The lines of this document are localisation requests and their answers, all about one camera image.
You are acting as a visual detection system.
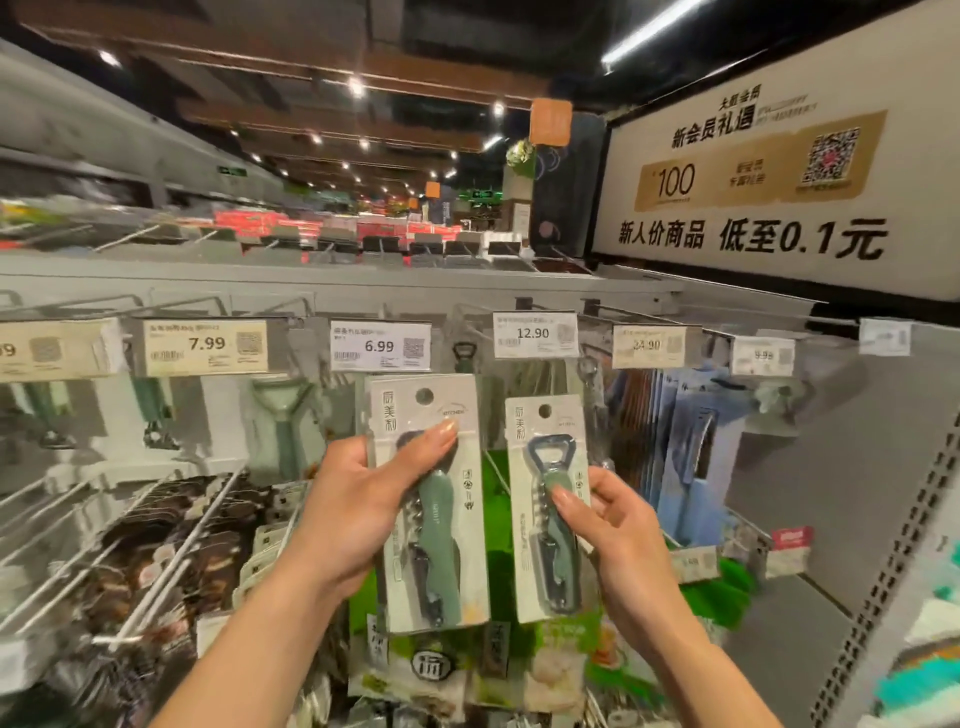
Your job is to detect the kitchen tools display rack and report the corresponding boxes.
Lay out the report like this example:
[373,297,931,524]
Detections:
[0,247,960,728]

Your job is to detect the green folding bottle opener packet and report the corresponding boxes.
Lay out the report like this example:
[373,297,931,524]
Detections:
[505,393,600,626]
[364,372,494,636]

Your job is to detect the green foliage ceiling decor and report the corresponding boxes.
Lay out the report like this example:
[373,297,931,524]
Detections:
[504,138,545,182]

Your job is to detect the blue card packets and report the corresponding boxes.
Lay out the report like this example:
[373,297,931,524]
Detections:
[607,367,759,549]

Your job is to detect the person's right hand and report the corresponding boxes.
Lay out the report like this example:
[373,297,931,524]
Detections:
[549,465,695,650]

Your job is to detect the rows of hanging utensil packets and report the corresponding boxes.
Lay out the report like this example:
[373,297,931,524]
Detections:
[0,367,354,728]

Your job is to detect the white promo sign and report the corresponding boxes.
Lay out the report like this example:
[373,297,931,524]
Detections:
[591,0,960,305]

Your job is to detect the black chalkboard pillar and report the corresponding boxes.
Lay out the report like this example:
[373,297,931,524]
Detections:
[529,112,609,260]

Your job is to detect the person's left hand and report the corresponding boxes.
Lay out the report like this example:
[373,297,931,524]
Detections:
[282,420,461,605]

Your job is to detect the group of green packets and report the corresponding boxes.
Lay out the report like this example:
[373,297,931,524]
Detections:
[345,450,759,728]

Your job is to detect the orange aisle number sign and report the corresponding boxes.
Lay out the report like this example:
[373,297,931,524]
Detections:
[528,99,576,149]

